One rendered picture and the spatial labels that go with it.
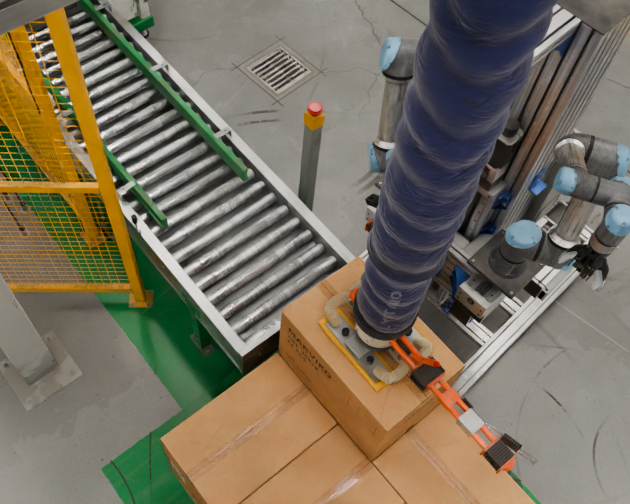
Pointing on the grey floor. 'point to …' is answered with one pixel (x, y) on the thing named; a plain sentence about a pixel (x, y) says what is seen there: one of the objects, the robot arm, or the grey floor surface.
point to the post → (310, 157)
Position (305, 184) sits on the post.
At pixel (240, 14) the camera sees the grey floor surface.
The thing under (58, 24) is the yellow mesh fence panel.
